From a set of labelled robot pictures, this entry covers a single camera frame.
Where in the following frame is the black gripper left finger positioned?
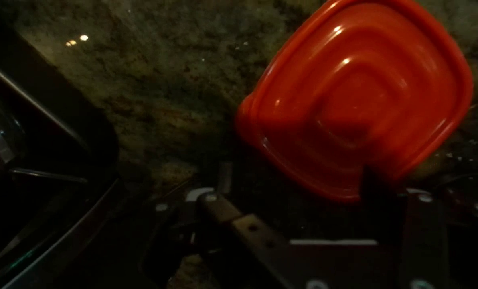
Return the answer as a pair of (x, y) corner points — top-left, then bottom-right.
(141, 161), (239, 289)

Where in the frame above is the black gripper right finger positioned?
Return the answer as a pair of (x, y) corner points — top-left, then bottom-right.
(357, 170), (453, 289)

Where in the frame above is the red plastic container lid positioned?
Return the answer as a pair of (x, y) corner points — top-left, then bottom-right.
(235, 0), (473, 202)

